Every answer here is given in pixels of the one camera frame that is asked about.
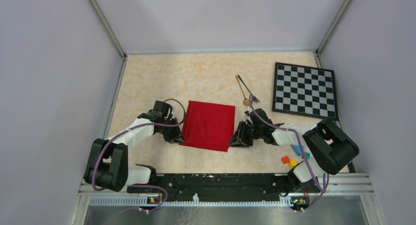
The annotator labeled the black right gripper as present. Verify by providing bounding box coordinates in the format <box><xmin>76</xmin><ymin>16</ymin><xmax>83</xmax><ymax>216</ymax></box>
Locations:
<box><xmin>228</xmin><ymin>121</ymin><xmax>263</xmax><ymax>148</ymax></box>

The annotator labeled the red cloth napkin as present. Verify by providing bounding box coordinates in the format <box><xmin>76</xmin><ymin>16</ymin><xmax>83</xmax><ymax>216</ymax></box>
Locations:
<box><xmin>180</xmin><ymin>100</ymin><xmax>235</xmax><ymax>152</ymax></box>

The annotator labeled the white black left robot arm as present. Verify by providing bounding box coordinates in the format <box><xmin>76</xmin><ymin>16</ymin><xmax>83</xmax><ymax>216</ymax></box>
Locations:
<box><xmin>83</xmin><ymin>100</ymin><xmax>184</xmax><ymax>192</ymax></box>

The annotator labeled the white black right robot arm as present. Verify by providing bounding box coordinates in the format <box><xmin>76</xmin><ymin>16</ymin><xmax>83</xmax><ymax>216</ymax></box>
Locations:
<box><xmin>228</xmin><ymin>108</ymin><xmax>360</xmax><ymax>192</ymax></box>

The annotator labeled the gold spoon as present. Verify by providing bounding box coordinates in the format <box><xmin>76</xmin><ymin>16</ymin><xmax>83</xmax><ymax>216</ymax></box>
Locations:
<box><xmin>235</xmin><ymin>75</ymin><xmax>250</xmax><ymax>106</ymax></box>

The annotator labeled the dark metal fork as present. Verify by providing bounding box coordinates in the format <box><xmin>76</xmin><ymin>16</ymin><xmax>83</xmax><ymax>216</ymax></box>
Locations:
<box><xmin>237</xmin><ymin>75</ymin><xmax>260</xmax><ymax>103</ymax></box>

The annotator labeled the orange block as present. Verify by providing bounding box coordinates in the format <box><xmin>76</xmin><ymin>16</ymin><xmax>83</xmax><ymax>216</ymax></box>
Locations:
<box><xmin>281</xmin><ymin>155</ymin><xmax>290</xmax><ymax>164</ymax></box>

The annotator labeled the blue block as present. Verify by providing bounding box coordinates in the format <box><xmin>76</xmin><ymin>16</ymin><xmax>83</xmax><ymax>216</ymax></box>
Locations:
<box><xmin>291</xmin><ymin>145</ymin><xmax>304</xmax><ymax>156</ymax></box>

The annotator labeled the yellow block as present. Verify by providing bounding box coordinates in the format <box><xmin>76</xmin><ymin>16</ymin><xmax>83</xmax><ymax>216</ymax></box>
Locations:
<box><xmin>288</xmin><ymin>160</ymin><xmax>297</xmax><ymax>168</ymax></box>

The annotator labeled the black and white chessboard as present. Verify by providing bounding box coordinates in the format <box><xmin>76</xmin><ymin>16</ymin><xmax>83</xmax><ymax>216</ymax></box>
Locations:
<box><xmin>272</xmin><ymin>62</ymin><xmax>339</xmax><ymax>121</ymax></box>

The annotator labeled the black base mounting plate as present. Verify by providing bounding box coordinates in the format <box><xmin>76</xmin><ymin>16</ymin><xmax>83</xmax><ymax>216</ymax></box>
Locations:
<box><xmin>127</xmin><ymin>173</ymin><xmax>319</xmax><ymax>202</ymax></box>

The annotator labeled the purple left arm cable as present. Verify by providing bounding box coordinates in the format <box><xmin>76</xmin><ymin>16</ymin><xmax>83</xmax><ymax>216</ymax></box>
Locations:
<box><xmin>91</xmin><ymin>98</ymin><xmax>187</xmax><ymax>214</ymax></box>

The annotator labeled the aluminium frame rail front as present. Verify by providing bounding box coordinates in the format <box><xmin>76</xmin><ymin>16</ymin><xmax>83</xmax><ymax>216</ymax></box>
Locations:
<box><xmin>76</xmin><ymin>173</ymin><xmax>374</xmax><ymax>208</ymax></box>

